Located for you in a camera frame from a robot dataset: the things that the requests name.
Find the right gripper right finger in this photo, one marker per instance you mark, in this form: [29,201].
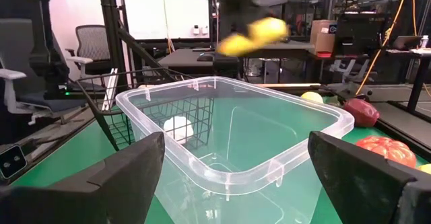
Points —
[363,190]

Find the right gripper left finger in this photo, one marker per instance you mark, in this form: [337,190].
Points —
[101,197]

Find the yellow-orange round fruit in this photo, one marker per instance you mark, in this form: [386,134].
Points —
[267,29]

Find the yellow lemon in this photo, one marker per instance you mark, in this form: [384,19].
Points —
[426,168]

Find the dark red apple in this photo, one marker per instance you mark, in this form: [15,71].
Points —
[361,112]

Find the green leafy vegetable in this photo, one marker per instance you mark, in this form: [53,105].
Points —
[313,97]

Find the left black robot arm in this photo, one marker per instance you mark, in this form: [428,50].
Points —
[43,49]

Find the green table mat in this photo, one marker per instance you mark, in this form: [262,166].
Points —
[84,156]

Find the orange-red ribbed pumpkin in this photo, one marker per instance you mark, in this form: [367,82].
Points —
[387,150]

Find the black computer mouse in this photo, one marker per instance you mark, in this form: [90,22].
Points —
[205,56]

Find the dark desk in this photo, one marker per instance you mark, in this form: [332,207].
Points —
[182,59]

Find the white whiteboard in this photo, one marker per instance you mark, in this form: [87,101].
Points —
[151,8]

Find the cardboard box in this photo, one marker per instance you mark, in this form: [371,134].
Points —
[321,35]

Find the white garlic bulb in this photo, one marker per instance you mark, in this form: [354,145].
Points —
[178,129]

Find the clear plastic bin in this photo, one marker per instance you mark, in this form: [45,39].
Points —
[256,133]

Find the black standing desk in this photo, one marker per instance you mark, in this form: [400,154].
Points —
[417,79]

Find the black equipment cabinet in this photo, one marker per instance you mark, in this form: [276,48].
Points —
[358,32]

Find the grey mesh office chair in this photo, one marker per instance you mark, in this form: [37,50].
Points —
[91,44]

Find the dark laptop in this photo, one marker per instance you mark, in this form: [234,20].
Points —
[405,42]

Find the white bottle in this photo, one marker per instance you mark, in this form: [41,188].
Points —
[424,41]

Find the grey white-armed office chair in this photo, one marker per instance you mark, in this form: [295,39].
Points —
[13,42]

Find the small table-level camera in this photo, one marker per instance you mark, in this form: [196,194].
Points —
[11,161]

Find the black upright frame post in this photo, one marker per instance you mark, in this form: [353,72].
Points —
[108,32]

